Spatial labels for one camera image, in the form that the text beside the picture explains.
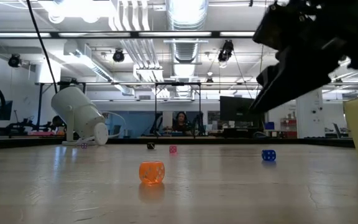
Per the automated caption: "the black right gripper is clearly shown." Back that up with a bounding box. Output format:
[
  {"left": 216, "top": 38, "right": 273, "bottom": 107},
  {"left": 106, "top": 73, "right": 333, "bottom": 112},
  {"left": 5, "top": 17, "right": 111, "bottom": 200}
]
[{"left": 248, "top": 0, "right": 358, "bottom": 114}]

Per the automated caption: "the small blue die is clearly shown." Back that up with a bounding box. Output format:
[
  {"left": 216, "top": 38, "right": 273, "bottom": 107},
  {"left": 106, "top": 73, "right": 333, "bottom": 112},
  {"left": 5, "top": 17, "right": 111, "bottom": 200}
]
[{"left": 261, "top": 149, "right": 277, "bottom": 162}]

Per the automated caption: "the small orange translucent die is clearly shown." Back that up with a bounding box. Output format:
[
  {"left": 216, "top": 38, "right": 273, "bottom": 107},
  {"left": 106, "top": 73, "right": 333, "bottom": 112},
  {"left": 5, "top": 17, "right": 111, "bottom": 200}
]
[{"left": 139, "top": 161, "right": 166, "bottom": 185}]

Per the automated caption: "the white pillar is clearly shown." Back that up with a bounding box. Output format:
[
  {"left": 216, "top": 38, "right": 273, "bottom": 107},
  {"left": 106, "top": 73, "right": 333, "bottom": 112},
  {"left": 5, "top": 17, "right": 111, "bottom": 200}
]
[{"left": 295, "top": 88, "right": 326, "bottom": 139}]

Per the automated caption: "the red shelf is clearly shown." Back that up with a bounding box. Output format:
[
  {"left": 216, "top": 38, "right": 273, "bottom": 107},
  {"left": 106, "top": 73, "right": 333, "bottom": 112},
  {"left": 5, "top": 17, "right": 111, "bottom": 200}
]
[{"left": 280, "top": 117, "right": 298, "bottom": 138}]

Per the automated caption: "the black monitor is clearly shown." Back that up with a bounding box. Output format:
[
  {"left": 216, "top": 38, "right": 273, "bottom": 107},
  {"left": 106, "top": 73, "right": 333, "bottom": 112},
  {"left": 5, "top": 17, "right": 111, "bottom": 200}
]
[{"left": 219, "top": 95, "right": 264, "bottom": 123}]

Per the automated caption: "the person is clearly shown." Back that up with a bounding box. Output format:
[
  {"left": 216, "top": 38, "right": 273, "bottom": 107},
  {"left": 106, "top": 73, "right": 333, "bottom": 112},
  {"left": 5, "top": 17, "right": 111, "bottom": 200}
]
[{"left": 171, "top": 111, "right": 193, "bottom": 137}]

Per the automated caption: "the black overhead beam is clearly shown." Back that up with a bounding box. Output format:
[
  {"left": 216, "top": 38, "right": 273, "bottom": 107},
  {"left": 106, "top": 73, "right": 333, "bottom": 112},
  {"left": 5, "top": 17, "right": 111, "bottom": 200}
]
[{"left": 0, "top": 30, "right": 256, "bottom": 40}]

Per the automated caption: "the small dark monitor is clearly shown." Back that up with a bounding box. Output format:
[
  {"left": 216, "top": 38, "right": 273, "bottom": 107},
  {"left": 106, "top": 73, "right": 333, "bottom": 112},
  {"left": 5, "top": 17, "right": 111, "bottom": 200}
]
[{"left": 0, "top": 100, "right": 14, "bottom": 122}]

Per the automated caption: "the black hanging camera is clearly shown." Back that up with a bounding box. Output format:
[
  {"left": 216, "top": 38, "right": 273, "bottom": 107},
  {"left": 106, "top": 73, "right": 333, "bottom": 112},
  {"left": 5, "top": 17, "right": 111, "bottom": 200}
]
[
  {"left": 112, "top": 49, "right": 126, "bottom": 63},
  {"left": 218, "top": 39, "right": 235, "bottom": 63},
  {"left": 7, "top": 53, "right": 22, "bottom": 68}
]

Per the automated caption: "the black aluminium table frame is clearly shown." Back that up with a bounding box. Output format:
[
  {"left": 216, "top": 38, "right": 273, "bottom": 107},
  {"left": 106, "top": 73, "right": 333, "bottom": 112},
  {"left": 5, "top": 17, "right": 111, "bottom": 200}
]
[{"left": 0, "top": 136, "right": 357, "bottom": 151}]

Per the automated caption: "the black distant station frame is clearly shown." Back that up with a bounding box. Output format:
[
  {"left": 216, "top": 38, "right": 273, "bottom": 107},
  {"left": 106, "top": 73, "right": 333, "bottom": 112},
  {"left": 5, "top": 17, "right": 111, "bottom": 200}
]
[{"left": 154, "top": 82, "right": 202, "bottom": 138}]

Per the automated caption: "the silver ventilation duct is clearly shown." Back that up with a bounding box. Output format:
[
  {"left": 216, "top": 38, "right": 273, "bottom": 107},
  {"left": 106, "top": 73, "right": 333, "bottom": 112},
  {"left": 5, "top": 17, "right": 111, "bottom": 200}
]
[{"left": 165, "top": 0, "right": 209, "bottom": 65}]

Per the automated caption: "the thin black horizontal rail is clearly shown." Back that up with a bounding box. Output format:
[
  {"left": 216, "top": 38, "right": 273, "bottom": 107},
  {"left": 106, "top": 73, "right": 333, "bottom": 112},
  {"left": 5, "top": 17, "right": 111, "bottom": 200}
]
[{"left": 35, "top": 81, "right": 358, "bottom": 86}]

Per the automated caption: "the white camera cable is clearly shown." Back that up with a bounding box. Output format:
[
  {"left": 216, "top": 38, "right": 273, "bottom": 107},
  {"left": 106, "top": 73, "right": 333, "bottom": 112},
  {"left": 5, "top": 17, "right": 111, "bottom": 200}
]
[{"left": 99, "top": 110, "right": 127, "bottom": 138}]

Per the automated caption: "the white cylindrical security camera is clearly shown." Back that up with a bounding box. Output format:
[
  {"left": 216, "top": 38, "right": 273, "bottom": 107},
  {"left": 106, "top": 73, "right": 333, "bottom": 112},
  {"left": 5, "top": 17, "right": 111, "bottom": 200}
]
[{"left": 50, "top": 85, "right": 109, "bottom": 146}]

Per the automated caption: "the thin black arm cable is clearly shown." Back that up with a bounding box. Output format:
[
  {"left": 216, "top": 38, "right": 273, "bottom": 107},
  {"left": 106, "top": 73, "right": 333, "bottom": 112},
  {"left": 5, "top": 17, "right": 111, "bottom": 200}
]
[{"left": 25, "top": 0, "right": 58, "bottom": 93}]

